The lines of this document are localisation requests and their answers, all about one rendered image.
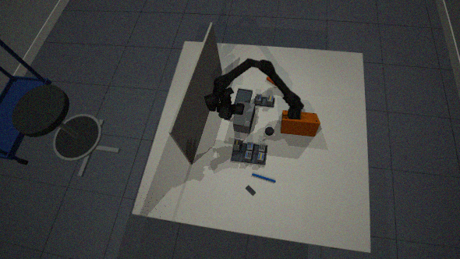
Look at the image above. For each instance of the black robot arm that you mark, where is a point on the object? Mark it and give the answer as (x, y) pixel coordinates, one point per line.
(222, 82)

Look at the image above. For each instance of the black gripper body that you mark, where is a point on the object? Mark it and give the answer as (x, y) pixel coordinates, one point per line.
(237, 108)

